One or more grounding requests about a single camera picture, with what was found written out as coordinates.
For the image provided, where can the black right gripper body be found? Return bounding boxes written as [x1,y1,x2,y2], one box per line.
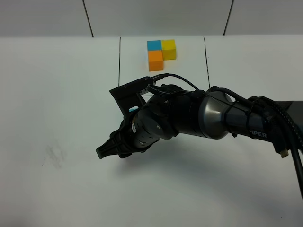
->
[110,104,178,153]

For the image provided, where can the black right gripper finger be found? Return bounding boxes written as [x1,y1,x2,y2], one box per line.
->
[118,153,132,159]
[96,136,123,159]

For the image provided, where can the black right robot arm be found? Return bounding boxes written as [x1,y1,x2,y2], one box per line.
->
[96,85,303,158]

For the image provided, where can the orange template block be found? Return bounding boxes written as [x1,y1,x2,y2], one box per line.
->
[148,51,164,71]

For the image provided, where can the white template paper sheet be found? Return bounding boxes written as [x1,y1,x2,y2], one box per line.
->
[119,36,209,90]

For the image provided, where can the blue template block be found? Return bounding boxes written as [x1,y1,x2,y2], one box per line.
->
[147,40,162,51]

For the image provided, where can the yellow template block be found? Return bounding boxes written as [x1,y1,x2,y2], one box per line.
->
[161,39,177,60]

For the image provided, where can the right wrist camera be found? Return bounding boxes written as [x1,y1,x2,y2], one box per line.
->
[109,77,155,118]

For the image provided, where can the black right camera cable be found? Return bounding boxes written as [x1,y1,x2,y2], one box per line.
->
[146,73,303,201]

